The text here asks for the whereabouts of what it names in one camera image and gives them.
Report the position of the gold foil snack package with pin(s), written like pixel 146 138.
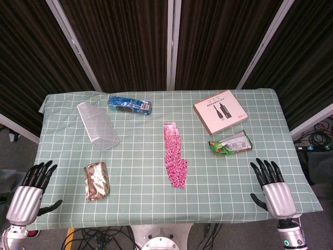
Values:
pixel 96 182

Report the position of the long pink patterned packet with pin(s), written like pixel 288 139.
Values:
pixel 171 140

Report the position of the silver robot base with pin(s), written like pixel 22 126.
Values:
pixel 161 238

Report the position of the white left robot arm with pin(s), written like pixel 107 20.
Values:
pixel 11 237

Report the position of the green checked tablecloth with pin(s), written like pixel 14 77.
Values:
pixel 140 156

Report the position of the black power strip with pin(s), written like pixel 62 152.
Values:
pixel 312 148

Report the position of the black and silver right hand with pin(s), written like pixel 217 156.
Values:
pixel 278 198

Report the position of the yellow floor tape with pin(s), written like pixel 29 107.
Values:
pixel 67 239

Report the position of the green snack bag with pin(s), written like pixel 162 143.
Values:
pixel 231 145

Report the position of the dark ribbed partition panel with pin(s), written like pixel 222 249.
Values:
pixel 125 47
pixel 26 65
pixel 307 65
pixel 221 44

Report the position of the black and silver left hand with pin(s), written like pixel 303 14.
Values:
pixel 24 200

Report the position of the white flat product box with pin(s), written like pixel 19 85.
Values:
pixel 221 112

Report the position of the blue cookie package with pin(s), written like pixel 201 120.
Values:
pixel 130 105

